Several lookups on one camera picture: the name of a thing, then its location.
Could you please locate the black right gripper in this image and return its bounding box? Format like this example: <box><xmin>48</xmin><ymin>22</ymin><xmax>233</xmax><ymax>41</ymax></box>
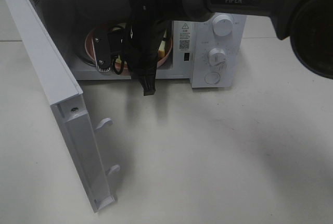
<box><xmin>124</xmin><ymin>0</ymin><xmax>186</xmax><ymax>96</ymax></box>

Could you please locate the white bread sandwich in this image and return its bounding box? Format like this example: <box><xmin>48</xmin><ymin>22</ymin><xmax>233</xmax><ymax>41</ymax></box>
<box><xmin>108</xmin><ymin>25</ymin><xmax>169</xmax><ymax>69</ymax></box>

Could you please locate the round white door button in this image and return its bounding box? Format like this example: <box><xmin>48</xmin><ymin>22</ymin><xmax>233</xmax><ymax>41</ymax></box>
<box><xmin>204</xmin><ymin>72</ymin><xmax>221</xmax><ymax>85</ymax></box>

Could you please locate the pink round plate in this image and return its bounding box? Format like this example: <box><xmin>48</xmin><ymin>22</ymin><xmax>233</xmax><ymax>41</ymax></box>
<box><xmin>85</xmin><ymin>23</ymin><xmax>173</xmax><ymax>75</ymax></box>

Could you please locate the white timer knob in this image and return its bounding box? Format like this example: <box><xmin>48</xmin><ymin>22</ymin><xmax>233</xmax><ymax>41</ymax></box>
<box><xmin>208</xmin><ymin>48</ymin><xmax>226</xmax><ymax>67</ymax></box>

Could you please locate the white microwave door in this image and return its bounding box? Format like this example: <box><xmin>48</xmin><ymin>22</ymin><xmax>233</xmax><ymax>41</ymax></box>
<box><xmin>5</xmin><ymin>0</ymin><xmax>116</xmax><ymax>212</ymax></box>

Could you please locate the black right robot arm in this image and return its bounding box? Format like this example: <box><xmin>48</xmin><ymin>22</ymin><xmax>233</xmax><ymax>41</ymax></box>
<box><xmin>122</xmin><ymin>0</ymin><xmax>332</xmax><ymax>95</ymax></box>

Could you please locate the white microwave oven body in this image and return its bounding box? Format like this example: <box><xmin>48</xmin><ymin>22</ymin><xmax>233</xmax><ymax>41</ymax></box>
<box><xmin>32</xmin><ymin>0</ymin><xmax>246</xmax><ymax>88</ymax></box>

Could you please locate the upper white power knob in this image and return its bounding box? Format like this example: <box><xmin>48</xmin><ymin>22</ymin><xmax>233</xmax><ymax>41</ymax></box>
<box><xmin>212</xmin><ymin>14</ymin><xmax>234</xmax><ymax>36</ymax></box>

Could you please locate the black right camera cable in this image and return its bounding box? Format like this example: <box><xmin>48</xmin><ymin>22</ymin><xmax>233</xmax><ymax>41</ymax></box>
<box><xmin>111</xmin><ymin>26</ymin><xmax>131</xmax><ymax>75</ymax></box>

